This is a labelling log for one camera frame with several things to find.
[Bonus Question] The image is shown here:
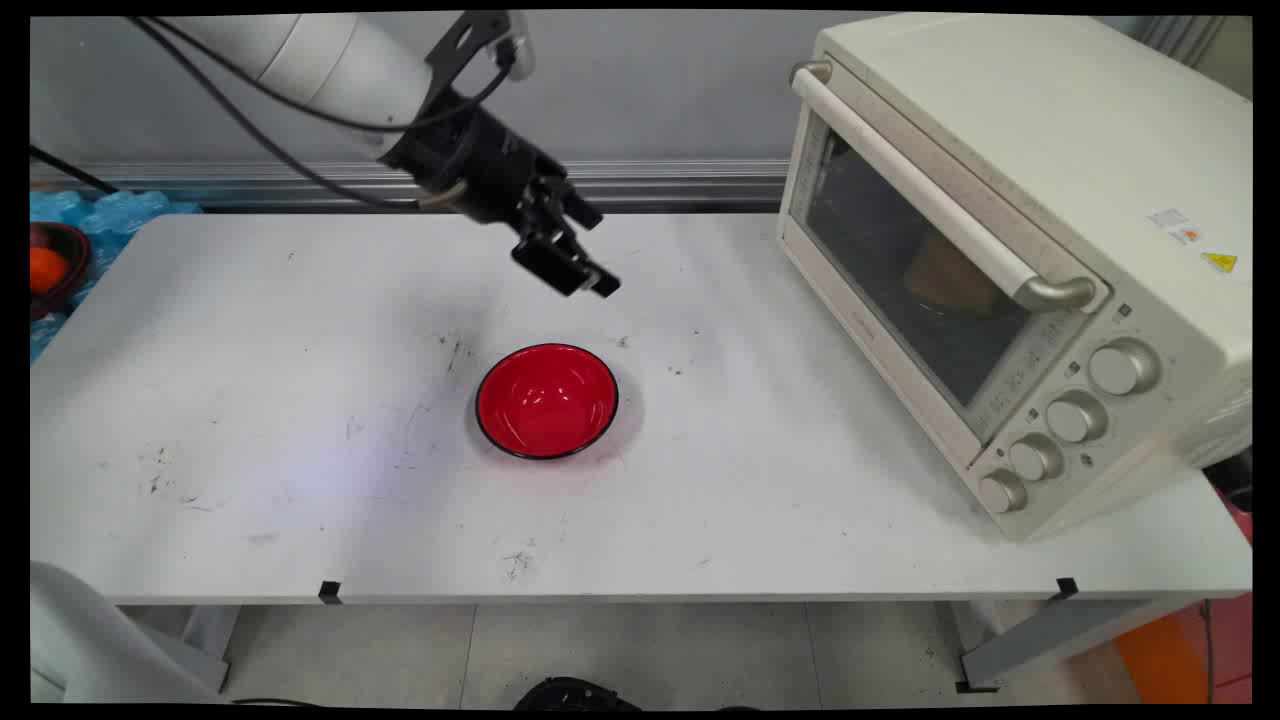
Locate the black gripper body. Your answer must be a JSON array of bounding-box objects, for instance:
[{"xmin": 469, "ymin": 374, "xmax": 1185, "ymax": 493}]
[{"xmin": 383, "ymin": 88, "xmax": 571, "ymax": 227}]

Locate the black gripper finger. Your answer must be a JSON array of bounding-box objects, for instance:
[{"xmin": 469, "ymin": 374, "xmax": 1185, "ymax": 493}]
[
  {"xmin": 511, "ymin": 181, "xmax": 593, "ymax": 298},
  {"xmin": 553, "ymin": 184, "xmax": 622, "ymax": 300}
]

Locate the cream oven door handle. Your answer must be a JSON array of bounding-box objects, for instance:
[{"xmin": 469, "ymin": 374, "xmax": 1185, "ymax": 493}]
[{"xmin": 789, "ymin": 60, "xmax": 1099, "ymax": 312}]

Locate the red bowl with black rim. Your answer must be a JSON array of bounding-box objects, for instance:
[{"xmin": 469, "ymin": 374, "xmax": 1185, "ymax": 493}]
[{"xmin": 474, "ymin": 343, "xmax": 620, "ymax": 462}]

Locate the dark bowl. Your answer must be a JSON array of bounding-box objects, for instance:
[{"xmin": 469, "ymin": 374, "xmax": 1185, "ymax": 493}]
[{"xmin": 30, "ymin": 221, "xmax": 94, "ymax": 322}]

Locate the black wheeled base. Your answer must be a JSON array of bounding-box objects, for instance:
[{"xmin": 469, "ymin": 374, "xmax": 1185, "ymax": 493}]
[{"xmin": 512, "ymin": 676, "xmax": 643, "ymax": 712}]

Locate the orange fruit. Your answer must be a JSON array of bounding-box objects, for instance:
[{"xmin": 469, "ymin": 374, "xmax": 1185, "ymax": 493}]
[{"xmin": 30, "ymin": 246, "xmax": 70, "ymax": 297}]

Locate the cream toaster oven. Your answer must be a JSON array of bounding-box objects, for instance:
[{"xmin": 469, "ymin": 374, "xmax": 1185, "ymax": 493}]
[{"xmin": 777, "ymin": 12, "xmax": 1253, "ymax": 543}]

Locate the small silver oven knob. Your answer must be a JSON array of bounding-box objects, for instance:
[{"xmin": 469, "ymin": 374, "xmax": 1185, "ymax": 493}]
[{"xmin": 977, "ymin": 467, "xmax": 1030, "ymax": 516}]

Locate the grey table leg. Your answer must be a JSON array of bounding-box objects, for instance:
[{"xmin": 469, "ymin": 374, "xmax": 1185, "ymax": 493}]
[
  {"xmin": 955, "ymin": 597, "xmax": 1203, "ymax": 694},
  {"xmin": 178, "ymin": 604, "xmax": 243, "ymax": 691}
]

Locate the large silver oven knob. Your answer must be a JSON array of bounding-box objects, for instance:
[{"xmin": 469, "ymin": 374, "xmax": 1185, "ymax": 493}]
[{"xmin": 1088, "ymin": 339, "xmax": 1162, "ymax": 397}]

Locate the white label sticker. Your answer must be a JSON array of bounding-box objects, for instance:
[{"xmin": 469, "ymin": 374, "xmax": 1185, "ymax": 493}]
[{"xmin": 1146, "ymin": 207, "xmax": 1202, "ymax": 245}]

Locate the white rounded machine cover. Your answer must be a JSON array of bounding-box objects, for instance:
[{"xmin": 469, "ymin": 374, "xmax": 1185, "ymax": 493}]
[{"xmin": 30, "ymin": 559, "xmax": 228, "ymax": 707}]

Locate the orange floor item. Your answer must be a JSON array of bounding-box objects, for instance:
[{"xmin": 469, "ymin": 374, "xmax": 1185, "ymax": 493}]
[{"xmin": 1112, "ymin": 598, "xmax": 1253, "ymax": 707}]

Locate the aluminium rail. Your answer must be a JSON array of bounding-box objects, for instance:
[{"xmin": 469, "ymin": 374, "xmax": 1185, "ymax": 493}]
[{"xmin": 30, "ymin": 159, "xmax": 793, "ymax": 213}]

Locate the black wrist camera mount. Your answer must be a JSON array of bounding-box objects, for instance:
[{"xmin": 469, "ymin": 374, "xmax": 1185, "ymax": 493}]
[{"xmin": 424, "ymin": 12, "xmax": 537, "ymax": 103}]

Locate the black looping arm cable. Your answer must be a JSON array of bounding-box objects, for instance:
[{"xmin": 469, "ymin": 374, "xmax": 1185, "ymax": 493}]
[{"xmin": 128, "ymin": 14, "xmax": 517, "ymax": 134}]

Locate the black cable to gripper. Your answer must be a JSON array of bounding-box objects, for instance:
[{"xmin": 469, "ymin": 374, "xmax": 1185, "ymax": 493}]
[{"xmin": 150, "ymin": 20, "xmax": 469, "ymax": 211}]

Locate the black cable by rail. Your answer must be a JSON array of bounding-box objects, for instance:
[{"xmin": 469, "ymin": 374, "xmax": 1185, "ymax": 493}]
[{"xmin": 30, "ymin": 144, "xmax": 119, "ymax": 194}]

